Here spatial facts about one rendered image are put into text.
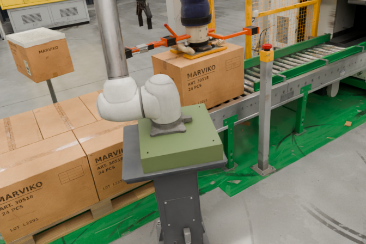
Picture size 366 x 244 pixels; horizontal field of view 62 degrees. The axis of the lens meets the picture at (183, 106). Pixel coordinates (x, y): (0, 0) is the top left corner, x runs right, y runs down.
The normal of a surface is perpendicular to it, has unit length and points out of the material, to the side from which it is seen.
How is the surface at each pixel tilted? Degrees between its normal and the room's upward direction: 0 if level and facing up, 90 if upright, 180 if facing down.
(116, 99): 70
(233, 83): 90
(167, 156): 90
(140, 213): 0
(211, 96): 90
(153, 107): 93
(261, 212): 0
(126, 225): 0
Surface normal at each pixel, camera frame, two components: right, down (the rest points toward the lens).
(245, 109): 0.52, 0.35
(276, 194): -0.09, -0.89
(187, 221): 0.16, 0.44
